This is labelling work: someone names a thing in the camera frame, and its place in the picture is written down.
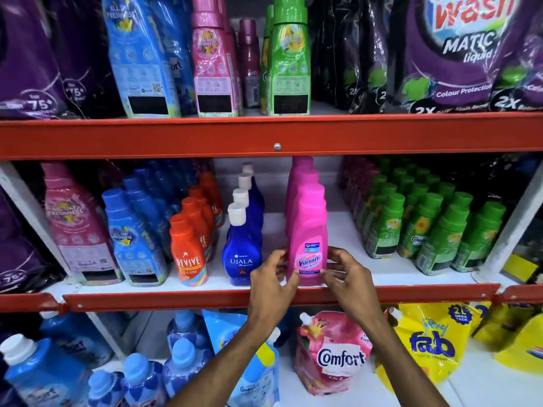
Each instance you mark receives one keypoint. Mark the bright pink stain remover bottle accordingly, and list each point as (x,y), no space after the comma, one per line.
(309,233)
(300,161)
(302,177)

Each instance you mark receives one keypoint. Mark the yellow detergent pouch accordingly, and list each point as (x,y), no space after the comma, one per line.
(428,339)
(524,351)
(509,324)

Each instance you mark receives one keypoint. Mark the pink softener refill pouch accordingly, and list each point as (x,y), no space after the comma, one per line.
(331,356)

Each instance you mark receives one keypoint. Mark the person's left hand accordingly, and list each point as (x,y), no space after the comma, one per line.
(267,292)

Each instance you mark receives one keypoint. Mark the red metal shelf beam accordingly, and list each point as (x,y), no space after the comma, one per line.
(169,137)
(169,300)

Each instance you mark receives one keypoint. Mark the large green softener bottle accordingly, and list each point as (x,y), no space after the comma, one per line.
(289,63)
(264,59)

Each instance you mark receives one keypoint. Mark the row of blue softener bottles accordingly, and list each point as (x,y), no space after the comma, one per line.
(133,241)

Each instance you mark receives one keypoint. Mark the light blue softener bottle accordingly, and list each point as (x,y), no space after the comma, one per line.
(142,383)
(184,366)
(104,392)
(186,328)

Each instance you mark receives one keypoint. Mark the large blue detergent jug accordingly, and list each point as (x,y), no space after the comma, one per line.
(78,336)

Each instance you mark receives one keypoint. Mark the person's left thumb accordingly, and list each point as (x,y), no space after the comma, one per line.
(292,280)

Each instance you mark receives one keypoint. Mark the person's right hand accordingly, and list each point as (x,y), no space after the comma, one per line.
(354,290)

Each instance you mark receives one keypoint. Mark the dark blue bottle white cap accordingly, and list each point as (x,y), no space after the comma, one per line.
(253,186)
(250,203)
(253,170)
(242,254)

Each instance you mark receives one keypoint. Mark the row of black detergent pouches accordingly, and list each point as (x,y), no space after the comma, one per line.
(348,50)

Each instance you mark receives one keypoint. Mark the person's left forearm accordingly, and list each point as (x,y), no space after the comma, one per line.
(227,364)

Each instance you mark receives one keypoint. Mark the group of green softener bottles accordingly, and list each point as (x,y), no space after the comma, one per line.
(428,224)

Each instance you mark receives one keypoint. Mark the large blue jug white cap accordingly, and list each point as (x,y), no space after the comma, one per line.
(40,372)

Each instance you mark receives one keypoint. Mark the maroon softener bottle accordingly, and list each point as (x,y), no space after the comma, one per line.
(250,63)

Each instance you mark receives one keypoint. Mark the person's right forearm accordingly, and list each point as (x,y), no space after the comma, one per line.
(403,368)

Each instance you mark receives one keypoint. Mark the large pink softener bottle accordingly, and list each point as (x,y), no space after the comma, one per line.
(236,59)
(212,63)
(76,228)

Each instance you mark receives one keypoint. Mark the blue softener refill pouch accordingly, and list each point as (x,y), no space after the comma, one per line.
(258,368)

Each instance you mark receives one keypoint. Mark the white metal shelf brace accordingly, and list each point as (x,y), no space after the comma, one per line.
(29,211)
(509,233)
(108,334)

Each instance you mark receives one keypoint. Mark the large blue softener bottle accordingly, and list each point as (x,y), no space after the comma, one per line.
(180,59)
(138,59)

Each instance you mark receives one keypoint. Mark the large purple liquid detergent pouch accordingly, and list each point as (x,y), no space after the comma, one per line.
(449,50)
(524,76)

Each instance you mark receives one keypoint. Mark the yellow packet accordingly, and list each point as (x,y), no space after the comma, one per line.
(521,269)

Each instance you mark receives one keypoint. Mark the person's right thumb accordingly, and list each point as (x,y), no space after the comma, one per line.
(331,277)

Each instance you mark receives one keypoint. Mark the orange starch bottle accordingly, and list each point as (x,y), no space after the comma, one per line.
(187,258)
(203,198)
(211,190)
(197,214)

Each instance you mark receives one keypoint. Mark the row of maroon softener bottles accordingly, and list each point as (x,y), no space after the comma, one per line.
(354,182)

